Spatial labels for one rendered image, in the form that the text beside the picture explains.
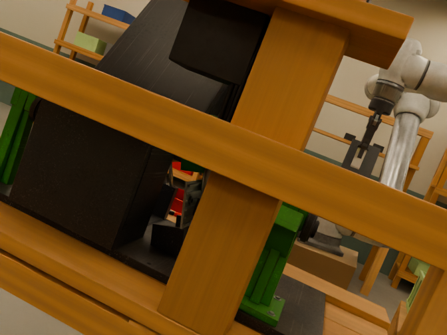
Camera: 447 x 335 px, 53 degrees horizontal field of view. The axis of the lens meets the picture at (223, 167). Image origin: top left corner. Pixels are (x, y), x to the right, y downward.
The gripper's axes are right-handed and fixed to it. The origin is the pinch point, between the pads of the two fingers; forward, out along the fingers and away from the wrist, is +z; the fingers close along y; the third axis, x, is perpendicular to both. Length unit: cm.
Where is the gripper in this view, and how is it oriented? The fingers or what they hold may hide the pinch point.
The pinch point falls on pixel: (358, 158)
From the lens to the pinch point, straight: 155.0
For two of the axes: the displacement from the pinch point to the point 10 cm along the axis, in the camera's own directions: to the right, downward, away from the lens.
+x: -9.0, -3.8, 2.2
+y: 2.4, -0.2, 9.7
